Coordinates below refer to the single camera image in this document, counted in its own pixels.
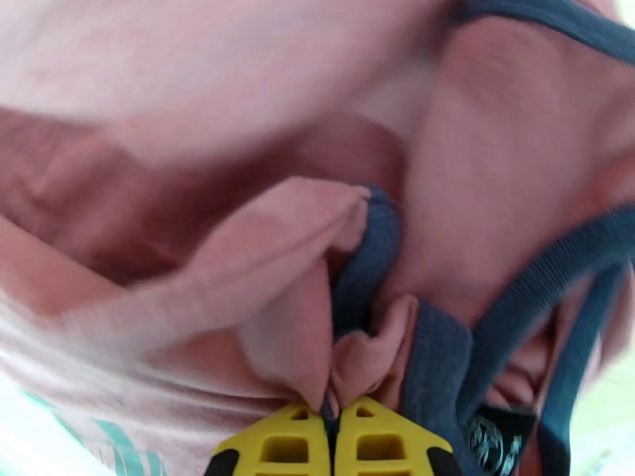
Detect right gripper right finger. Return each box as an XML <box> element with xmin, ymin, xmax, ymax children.
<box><xmin>330</xmin><ymin>396</ymin><xmax>455</xmax><ymax>476</ymax></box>

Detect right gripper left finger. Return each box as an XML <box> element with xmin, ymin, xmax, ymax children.
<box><xmin>203</xmin><ymin>402</ymin><xmax>332</xmax><ymax>476</ymax></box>

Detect red shirt with navy trim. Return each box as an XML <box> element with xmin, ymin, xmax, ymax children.
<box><xmin>0</xmin><ymin>0</ymin><xmax>635</xmax><ymax>476</ymax></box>

